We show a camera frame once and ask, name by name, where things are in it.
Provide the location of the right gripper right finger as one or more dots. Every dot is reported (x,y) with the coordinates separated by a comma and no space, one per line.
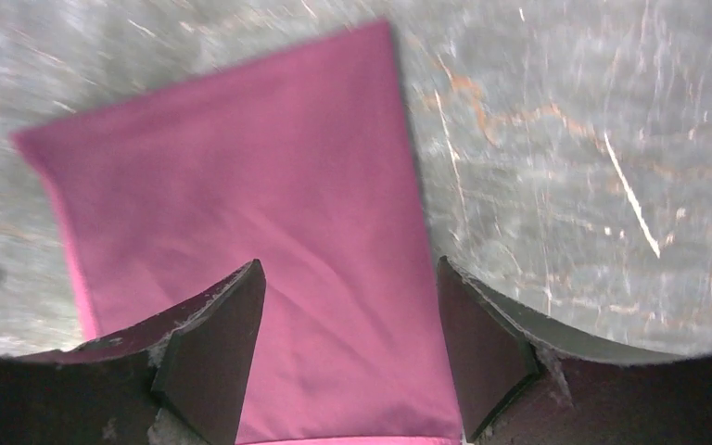
(522,377)

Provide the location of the purple cloth napkin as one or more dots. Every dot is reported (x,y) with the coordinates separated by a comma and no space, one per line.
(300,160)

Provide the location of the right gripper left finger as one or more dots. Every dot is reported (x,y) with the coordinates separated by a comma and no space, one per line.
(179,375)

